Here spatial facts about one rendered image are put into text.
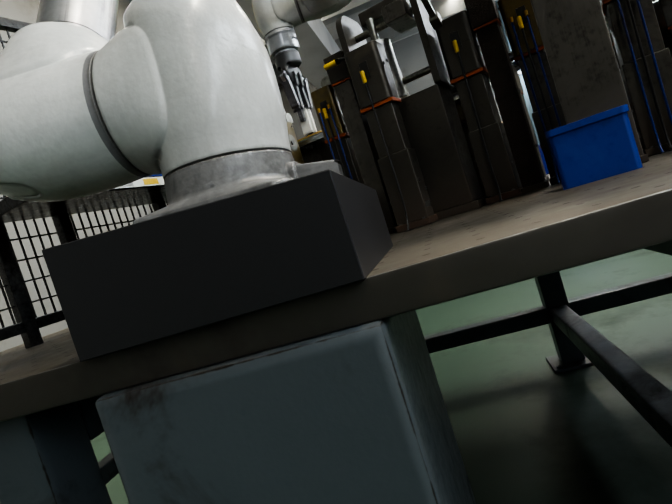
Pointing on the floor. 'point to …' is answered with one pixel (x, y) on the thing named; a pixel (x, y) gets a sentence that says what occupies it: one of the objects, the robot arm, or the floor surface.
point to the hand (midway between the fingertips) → (307, 122)
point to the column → (294, 426)
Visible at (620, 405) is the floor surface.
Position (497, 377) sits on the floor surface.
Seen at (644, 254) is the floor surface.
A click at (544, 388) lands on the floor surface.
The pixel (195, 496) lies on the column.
